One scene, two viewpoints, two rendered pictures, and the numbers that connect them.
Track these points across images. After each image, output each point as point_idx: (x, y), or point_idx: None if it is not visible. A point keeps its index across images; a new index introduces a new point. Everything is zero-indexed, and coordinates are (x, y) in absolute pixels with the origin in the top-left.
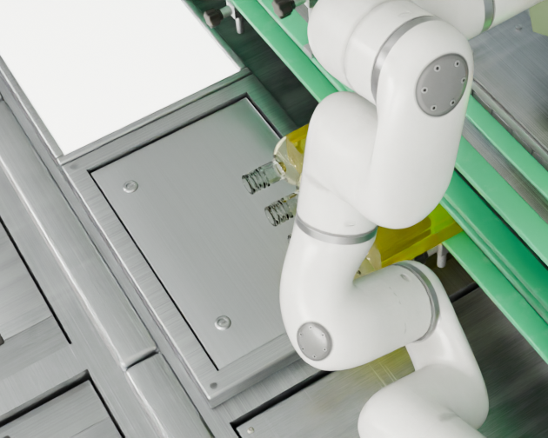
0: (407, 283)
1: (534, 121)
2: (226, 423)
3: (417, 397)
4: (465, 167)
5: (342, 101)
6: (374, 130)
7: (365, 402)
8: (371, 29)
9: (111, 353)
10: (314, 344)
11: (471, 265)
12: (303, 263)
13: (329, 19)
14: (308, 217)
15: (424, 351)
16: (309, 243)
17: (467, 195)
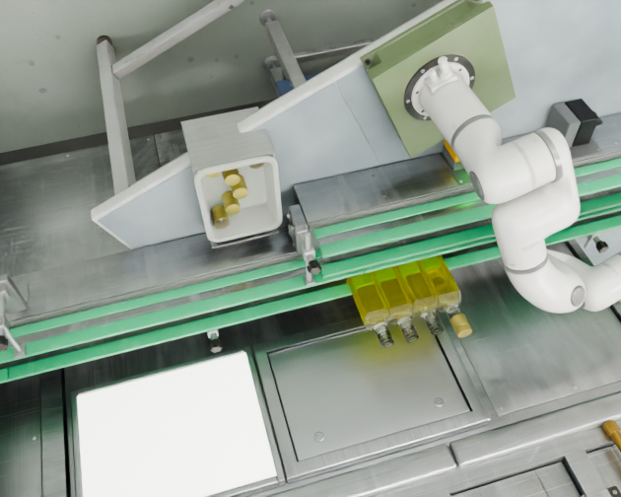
0: None
1: (439, 186)
2: (498, 418)
3: (593, 273)
4: (454, 222)
5: (513, 207)
6: (546, 195)
7: (491, 350)
8: (537, 155)
9: (445, 471)
10: (580, 296)
11: (455, 264)
12: (548, 280)
13: (510, 175)
14: (537, 261)
15: None
16: (542, 271)
17: (444, 239)
